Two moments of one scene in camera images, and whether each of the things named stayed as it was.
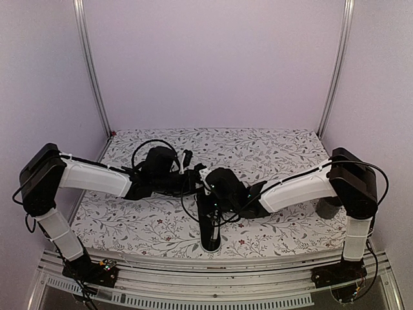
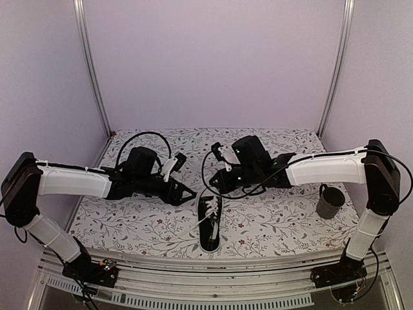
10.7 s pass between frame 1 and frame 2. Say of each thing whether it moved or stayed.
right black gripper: moved
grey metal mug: stayed
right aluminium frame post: stayed
